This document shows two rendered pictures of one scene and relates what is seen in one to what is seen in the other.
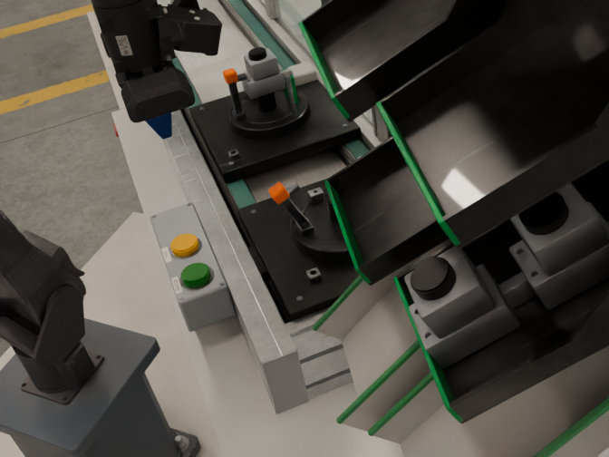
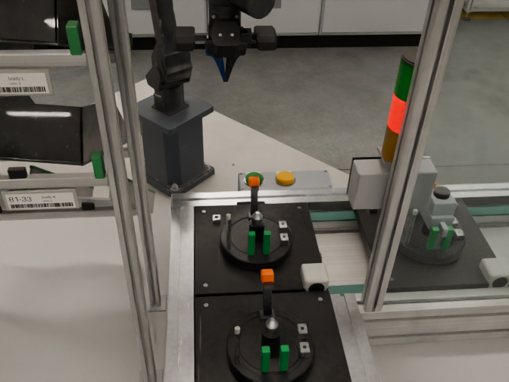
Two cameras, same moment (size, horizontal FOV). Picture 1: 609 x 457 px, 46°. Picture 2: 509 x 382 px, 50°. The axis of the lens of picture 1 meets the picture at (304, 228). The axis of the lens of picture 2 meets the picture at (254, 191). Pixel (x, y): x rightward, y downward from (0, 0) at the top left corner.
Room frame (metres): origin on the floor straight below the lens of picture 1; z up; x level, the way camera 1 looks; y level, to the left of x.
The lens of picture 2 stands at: (0.85, -0.81, 1.72)
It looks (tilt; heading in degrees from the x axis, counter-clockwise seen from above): 39 degrees down; 97
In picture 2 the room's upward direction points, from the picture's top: 2 degrees clockwise
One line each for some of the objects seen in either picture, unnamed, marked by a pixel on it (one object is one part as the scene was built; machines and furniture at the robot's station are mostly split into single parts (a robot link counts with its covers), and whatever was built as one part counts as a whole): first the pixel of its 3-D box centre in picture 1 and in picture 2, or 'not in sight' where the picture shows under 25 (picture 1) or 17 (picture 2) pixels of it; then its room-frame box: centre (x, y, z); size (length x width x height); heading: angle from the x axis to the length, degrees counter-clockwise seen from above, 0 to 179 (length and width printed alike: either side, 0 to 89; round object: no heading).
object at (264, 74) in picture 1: (266, 68); not in sight; (1.10, 0.01, 1.06); 0.08 x 0.04 x 0.07; 104
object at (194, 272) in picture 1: (197, 277); (254, 180); (0.73, 0.16, 0.96); 0.04 x 0.04 x 0.02
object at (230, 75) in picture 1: (238, 90); not in sight; (1.09, 0.06, 1.04); 0.04 x 0.02 x 0.08; 103
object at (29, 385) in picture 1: (53, 354); (169, 95); (0.51, 0.27, 1.09); 0.07 x 0.07 x 0.06; 58
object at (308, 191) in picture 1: (339, 203); (257, 227); (0.77, -0.05, 1.01); 0.24 x 0.24 x 0.13; 13
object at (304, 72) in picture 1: (303, 77); not in sight; (1.22, -0.05, 0.97); 0.05 x 0.05 x 0.04; 13
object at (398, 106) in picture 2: not in sight; (408, 111); (0.98, -0.13, 1.33); 0.05 x 0.05 x 0.05
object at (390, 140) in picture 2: not in sight; (401, 141); (0.98, -0.13, 1.28); 0.05 x 0.05 x 0.05
